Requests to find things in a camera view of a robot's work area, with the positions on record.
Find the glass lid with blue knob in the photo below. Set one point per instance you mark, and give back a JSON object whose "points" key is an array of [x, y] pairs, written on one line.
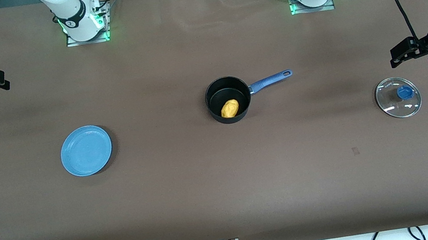
{"points": [[389, 103]]}

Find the yellow potato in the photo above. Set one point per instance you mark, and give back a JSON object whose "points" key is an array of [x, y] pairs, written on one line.
{"points": [[229, 109]]}

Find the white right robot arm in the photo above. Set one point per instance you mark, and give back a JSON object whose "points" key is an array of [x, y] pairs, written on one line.
{"points": [[74, 13]]}

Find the blue plate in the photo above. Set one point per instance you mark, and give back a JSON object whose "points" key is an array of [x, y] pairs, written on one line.
{"points": [[87, 152]]}

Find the brown paper table cover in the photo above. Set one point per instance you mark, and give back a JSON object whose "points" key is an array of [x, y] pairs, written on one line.
{"points": [[207, 182]]}

